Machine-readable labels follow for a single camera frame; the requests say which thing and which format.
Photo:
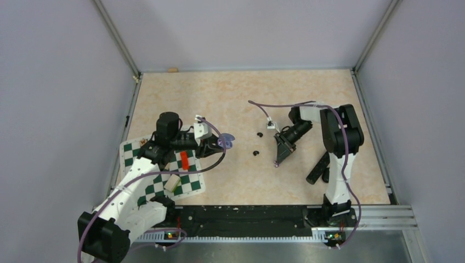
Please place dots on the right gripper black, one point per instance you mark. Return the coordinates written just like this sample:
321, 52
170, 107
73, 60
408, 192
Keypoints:
283, 151

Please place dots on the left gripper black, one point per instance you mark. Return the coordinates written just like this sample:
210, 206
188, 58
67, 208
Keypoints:
207, 147

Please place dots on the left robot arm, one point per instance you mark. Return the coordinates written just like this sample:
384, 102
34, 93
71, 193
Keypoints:
108, 232

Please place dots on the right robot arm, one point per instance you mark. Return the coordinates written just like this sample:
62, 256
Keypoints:
342, 137

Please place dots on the orange rectangular block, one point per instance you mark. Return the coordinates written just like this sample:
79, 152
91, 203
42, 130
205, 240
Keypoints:
184, 160

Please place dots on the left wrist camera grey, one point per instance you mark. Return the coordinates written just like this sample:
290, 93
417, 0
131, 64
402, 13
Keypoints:
202, 131

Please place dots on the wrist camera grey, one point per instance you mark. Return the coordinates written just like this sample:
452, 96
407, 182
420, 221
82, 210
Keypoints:
202, 131
272, 125

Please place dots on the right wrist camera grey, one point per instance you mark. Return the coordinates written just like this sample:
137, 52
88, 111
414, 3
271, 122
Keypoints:
272, 125

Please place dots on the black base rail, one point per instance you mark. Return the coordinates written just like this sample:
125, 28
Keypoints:
268, 221

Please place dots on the wooden cork at wall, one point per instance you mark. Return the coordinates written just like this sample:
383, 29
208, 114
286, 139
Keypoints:
173, 70

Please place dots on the aluminium frame post left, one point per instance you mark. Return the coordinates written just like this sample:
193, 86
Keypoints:
116, 37

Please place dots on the aluminium frame post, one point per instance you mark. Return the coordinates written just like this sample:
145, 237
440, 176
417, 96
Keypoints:
116, 37
389, 12

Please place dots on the aluminium frame post right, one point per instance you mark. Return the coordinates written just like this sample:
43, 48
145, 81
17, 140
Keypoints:
389, 12

